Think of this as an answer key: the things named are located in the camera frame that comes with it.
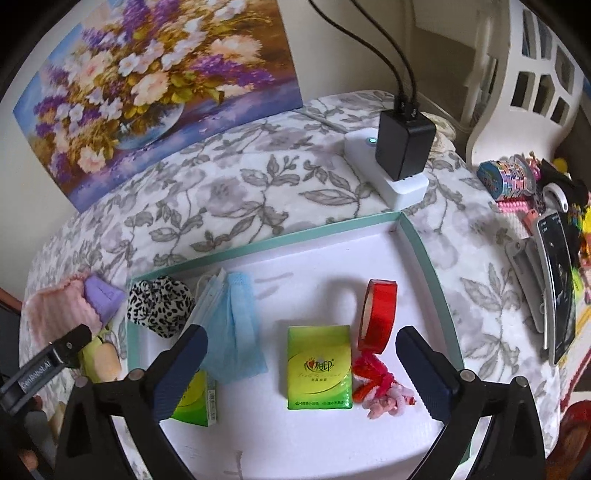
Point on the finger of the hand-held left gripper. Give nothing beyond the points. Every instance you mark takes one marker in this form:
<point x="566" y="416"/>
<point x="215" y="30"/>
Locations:
<point x="69" y="346"/>

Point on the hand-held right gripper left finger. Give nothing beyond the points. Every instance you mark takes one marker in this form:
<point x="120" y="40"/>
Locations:
<point x="182" y="374"/>

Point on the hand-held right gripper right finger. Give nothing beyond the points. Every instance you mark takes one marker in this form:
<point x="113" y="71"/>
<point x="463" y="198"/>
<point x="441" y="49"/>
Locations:
<point x="422" y="374"/>

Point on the green tissue pack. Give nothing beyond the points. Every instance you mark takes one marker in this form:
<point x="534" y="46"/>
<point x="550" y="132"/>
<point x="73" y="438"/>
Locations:
<point x="198" y="401"/>
<point x="318" y="369"/>

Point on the pink striped towel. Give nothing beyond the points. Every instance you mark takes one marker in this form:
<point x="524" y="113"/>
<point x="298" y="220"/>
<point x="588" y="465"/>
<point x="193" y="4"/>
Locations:
<point x="55" y="309"/>

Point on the red pink yarn scrunchie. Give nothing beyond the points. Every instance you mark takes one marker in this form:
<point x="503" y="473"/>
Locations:
<point x="374" y="383"/>

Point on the purple soft packet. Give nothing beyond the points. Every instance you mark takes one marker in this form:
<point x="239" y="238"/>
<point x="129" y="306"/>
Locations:
<point x="104" y="295"/>

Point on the leopard print scrunchie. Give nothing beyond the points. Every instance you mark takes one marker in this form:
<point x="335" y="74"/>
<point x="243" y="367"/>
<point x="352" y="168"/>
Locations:
<point x="159" y="307"/>

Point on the red tape roll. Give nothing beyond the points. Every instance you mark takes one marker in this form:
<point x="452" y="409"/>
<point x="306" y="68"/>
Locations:
<point x="376" y="318"/>

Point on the blue face mask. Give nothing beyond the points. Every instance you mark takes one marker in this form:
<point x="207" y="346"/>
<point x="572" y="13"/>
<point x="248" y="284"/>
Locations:
<point x="235" y="323"/>

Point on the white box with green rim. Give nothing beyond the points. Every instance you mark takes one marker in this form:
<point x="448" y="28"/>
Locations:
<point x="300" y="286"/>

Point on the dark cabinet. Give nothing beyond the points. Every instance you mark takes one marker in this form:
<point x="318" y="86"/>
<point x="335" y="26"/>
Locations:
<point x="7" y="314"/>

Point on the grey phone stand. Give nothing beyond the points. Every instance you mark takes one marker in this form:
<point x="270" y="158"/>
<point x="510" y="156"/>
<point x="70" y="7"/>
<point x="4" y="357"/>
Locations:
<point x="526" y="277"/>

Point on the black phone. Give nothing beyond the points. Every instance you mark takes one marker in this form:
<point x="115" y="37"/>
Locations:
<point x="558" y="286"/>

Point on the grey floral blanket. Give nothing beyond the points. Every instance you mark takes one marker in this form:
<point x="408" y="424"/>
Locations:
<point x="277" y="184"/>

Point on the stack of patterned tape rolls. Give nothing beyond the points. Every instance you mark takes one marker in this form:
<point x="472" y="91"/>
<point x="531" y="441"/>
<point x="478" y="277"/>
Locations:
<point x="508" y="177"/>

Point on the white power strip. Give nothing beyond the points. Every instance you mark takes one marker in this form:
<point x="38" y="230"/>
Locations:
<point x="364" y="154"/>

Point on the black charger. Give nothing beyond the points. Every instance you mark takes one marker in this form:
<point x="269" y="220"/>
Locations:
<point x="404" y="143"/>

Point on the floral painting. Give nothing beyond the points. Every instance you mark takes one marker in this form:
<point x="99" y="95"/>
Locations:
<point x="152" y="92"/>

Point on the white cutout rack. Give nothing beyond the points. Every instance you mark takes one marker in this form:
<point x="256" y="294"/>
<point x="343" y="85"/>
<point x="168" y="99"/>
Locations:
<point x="508" y="106"/>

